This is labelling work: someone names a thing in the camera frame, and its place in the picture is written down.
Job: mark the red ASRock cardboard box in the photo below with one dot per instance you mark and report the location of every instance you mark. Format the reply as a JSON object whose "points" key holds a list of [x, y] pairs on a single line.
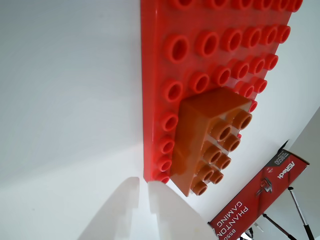
{"points": [[252, 202]]}

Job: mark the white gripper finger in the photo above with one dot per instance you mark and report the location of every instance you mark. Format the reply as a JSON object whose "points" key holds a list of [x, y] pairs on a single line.
{"points": [[120, 210], [175, 215]]}

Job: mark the red lego baseplate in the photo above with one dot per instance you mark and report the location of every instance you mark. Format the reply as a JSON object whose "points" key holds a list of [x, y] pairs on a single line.
{"points": [[160, 62]]}

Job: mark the black tripod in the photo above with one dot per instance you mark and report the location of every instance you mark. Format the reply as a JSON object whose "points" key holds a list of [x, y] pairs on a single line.
{"points": [[298, 212]]}

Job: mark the brown lego brick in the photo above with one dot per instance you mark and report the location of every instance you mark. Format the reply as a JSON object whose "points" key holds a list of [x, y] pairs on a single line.
{"points": [[192, 140]]}

